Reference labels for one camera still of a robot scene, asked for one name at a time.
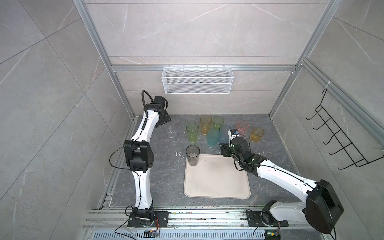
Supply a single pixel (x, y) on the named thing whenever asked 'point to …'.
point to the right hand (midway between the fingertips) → (223, 142)
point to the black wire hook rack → (354, 154)
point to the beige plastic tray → (215, 176)
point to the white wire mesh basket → (193, 80)
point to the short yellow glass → (256, 134)
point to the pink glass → (242, 126)
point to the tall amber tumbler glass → (205, 121)
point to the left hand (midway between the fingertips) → (164, 117)
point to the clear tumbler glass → (171, 130)
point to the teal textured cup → (213, 137)
